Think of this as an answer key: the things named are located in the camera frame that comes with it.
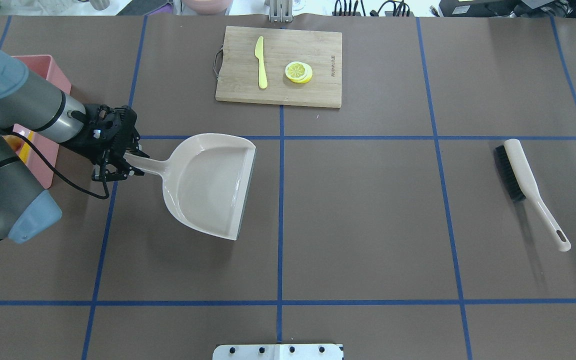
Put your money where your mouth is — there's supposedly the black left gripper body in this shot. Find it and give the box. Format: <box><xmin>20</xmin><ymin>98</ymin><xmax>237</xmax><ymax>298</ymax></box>
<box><xmin>61</xmin><ymin>104</ymin><xmax>119</xmax><ymax>165</ymax></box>

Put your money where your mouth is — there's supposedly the beige plastic dustpan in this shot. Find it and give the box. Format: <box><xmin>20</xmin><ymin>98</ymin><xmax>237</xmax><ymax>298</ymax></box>
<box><xmin>124</xmin><ymin>133</ymin><xmax>256</xmax><ymax>240</ymax></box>

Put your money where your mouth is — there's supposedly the beige hand brush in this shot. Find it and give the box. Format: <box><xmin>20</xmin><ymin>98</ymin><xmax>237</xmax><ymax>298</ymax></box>
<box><xmin>493</xmin><ymin>138</ymin><xmax>572</xmax><ymax>252</ymax></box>

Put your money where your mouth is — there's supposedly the yellow toy corn cob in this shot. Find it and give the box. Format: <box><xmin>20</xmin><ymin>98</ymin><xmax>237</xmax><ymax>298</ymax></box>
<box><xmin>3</xmin><ymin>131</ymin><xmax>35</xmax><ymax>153</ymax></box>

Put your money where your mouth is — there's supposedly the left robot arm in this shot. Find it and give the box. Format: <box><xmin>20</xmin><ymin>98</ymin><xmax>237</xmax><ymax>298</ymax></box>
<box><xmin>0</xmin><ymin>50</ymin><xmax>147</xmax><ymax>244</ymax></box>

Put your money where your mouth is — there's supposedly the pink plastic bin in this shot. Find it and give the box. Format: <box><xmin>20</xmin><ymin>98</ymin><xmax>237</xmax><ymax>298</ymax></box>
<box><xmin>13</xmin><ymin>55</ymin><xmax>72</xmax><ymax>189</ymax></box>

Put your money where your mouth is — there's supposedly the wooden cutting board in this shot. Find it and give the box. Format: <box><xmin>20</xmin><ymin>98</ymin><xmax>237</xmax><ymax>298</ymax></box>
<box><xmin>215</xmin><ymin>25</ymin><xmax>343</xmax><ymax>109</ymax></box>

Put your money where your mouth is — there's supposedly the yellow plastic knife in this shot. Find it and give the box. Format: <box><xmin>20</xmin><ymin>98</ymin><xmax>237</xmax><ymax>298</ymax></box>
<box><xmin>254</xmin><ymin>35</ymin><xmax>268</xmax><ymax>90</ymax></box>

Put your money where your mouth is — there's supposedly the pink bowl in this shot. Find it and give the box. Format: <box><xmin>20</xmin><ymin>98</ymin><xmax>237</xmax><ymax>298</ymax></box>
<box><xmin>181</xmin><ymin>0</ymin><xmax>233</xmax><ymax>15</ymax></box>

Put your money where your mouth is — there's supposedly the yellow toy lemon slice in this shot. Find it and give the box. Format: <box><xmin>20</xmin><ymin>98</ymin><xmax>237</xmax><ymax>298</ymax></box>
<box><xmin>285</xmin><ymin>61</ymin><xmax>314</xmax><ymax>84</ymax></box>

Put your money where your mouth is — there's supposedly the black power strip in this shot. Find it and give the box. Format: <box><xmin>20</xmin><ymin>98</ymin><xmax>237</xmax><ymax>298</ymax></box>
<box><xmin>331</xmin><ymin>0</ymin><xmax>366</xmax><ymax>17</ymax></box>

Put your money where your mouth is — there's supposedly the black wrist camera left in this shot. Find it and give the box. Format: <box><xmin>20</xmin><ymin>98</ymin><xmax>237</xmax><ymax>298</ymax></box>
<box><xmin>97</xmin><ymin>105</ymin><xmax>138</xmax><ymax>149</ymax></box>

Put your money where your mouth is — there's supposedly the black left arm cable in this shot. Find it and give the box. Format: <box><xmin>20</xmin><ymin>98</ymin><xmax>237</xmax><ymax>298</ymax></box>
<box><xmin>13</xmin><ymin>131</ymin><xmax>112</xmax><ymax>201</ymax></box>

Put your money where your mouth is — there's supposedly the aluminium frame post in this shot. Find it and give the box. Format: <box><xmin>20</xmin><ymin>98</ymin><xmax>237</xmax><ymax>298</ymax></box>
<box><xmin>264</xmin><ymin>0</ymin><xmax>294</xmax><ymax>23</ymax></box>

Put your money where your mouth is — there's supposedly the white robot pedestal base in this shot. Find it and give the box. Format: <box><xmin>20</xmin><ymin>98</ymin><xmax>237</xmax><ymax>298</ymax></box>
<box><xmin>212</xmin><ymin>343</ymin><xmax>345</xmax><ymax>360</ymax></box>

